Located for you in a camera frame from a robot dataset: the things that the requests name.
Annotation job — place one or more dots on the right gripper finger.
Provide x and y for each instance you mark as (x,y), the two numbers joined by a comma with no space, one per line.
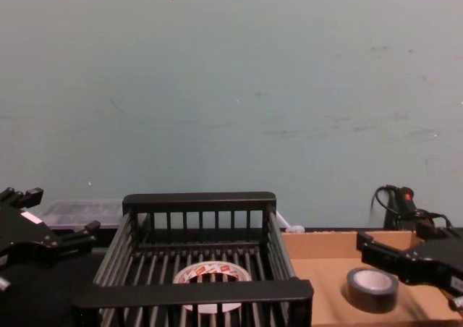
(383,258)
(432,230)

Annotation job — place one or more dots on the black rack with steel bars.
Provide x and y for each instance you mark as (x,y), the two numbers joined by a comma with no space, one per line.
(199,200)

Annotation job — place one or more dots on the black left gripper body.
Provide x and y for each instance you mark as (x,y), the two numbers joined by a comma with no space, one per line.
(25,236)

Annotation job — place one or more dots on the clear plastic case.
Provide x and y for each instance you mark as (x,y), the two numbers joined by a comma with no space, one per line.
(83,211)

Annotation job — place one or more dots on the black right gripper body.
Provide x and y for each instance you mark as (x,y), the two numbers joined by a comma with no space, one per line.
(441,265)

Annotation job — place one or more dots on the shallow brown cardboard tray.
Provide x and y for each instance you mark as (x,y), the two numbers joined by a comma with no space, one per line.
(325,280)

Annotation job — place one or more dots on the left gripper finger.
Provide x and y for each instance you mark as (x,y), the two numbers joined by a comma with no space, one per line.
(30,196)
(77,238)

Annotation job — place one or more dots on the white three-armed plastic piece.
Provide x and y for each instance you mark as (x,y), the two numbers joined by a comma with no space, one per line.
(296,229)

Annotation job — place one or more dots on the roll of silver tape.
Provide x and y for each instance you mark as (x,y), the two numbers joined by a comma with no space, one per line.
(369,301)

